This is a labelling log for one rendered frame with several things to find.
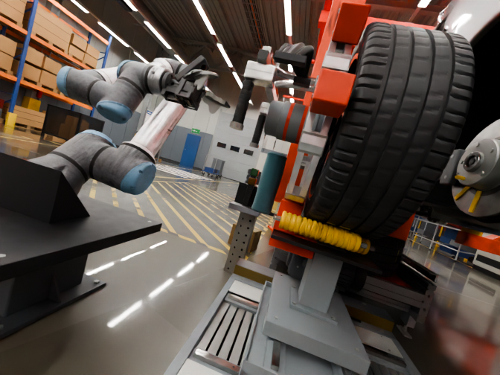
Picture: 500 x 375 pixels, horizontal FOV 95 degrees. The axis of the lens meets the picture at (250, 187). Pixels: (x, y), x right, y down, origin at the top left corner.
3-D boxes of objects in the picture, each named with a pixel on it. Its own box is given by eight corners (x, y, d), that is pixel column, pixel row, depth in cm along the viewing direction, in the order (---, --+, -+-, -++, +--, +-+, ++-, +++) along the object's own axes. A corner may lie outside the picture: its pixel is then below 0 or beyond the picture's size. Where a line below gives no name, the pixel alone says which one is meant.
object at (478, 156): (476, 175, 69) (489, 155, 66) (469, 173, 69) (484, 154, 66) (464, 168, 74) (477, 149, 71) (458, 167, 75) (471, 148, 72)
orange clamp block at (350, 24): (358, 45, 64) (372, 4, 59) (329, 41, 65) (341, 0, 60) (356, 44, 69) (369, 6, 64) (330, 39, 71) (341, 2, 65)
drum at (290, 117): (321, 146, 77) (332, 105, 76) (260, 130, 81) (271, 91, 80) (316, 152, 91) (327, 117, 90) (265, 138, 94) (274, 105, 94)
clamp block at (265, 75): (271, 82, 67) (277, 64, 67) (242, 76, 69) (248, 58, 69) (273, 89, 72) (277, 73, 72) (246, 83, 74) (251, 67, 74)
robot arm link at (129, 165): (102, 187, 96) (185, 79, 130) (140, 204, 96) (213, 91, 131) (85, 170, 82) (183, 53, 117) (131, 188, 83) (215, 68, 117)
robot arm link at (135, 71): (125, 95, 81) (140, 75, 85) (155, 103, 79) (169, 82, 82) (108, 72, 73) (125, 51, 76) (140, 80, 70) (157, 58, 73)
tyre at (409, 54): (347, 217, 116) (408, 280, 51) (300, 204, 120) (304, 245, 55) (391, 85, 107) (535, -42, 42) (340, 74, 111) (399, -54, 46)
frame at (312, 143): (306, 208, 58) (372, -7, 55) (281, 201, 59) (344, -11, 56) (299, 198, 112) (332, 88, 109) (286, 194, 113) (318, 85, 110)
